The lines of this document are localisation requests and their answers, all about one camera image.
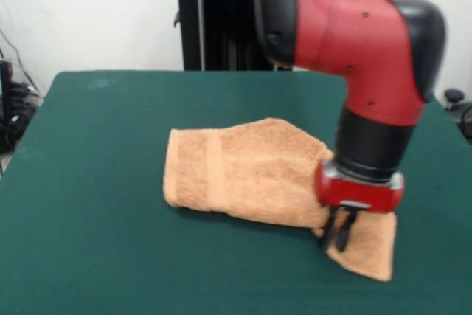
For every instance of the dark green table cloth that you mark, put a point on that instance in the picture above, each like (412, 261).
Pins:
(110, 256)

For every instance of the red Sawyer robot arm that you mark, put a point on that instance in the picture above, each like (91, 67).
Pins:
(350, 42)

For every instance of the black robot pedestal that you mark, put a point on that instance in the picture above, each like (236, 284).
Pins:
(221, 16)

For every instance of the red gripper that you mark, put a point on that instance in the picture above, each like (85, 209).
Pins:
(357, 195)

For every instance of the black equipment pile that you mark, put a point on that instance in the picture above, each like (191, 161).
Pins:
(16, 123)

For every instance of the black upright device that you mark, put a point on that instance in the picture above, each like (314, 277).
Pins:
(6, 86)

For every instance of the orange terry towel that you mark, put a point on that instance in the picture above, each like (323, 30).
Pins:
(250, 175)

